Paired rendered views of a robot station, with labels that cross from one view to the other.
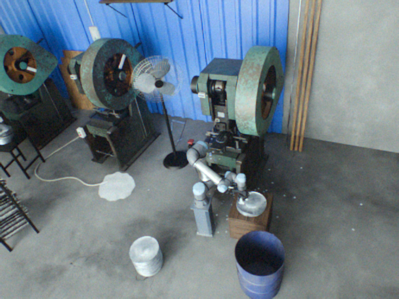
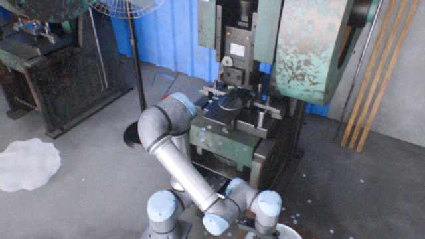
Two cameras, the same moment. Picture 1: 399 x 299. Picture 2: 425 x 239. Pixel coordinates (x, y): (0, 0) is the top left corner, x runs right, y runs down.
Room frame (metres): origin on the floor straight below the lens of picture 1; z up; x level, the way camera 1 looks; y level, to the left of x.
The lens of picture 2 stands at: (1.17, -0.09, 1.74)
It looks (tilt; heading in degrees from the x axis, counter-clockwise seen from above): 38 degrees down; 357
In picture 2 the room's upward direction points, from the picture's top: 1 degrees clockwise
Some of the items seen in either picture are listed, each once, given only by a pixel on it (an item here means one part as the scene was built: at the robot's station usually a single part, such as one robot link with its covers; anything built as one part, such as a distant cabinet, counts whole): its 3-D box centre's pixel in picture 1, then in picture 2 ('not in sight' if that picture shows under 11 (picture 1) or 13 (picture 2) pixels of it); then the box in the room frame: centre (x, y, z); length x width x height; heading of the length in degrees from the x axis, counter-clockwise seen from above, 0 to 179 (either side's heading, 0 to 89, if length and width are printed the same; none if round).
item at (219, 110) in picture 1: (222, 114); (241, 52); (2.64, -0.30, 1.04); 0.17 x 0.15 x 0.30; 148
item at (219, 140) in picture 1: (220, 146); (226, 117); (2.52, -0.23, 0.72); 0.25 x 0.14 x 0.14; 148
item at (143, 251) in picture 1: (143, 249); not in sight; (1.72, 0.69, 0.25); 0.29 x 0.29 x 0.01
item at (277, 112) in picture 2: (240, 136); (269, 104); (2.58, -0.47, 0.76); 0.17 x 0.06 x 0.10; 58
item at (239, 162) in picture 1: (253, 151); (287, 139); (2.65, -0.62, 0.45); 0.92 x 0.12 x 0.90; 148
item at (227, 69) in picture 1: (230, 121); (252, 73); (2.79, -0.40, 0.83); 0.79 x 0.43 x 1.34; 148
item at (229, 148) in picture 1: (227, 139); (240, 107); (2.67, -0.32, 0.68); 0.45 x 0.30 x 0.06; 58
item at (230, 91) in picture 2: (225, 133); (240, 95); (2.67, -0.32, 0.76); 0.15 x 0.09 x 0.05; 58
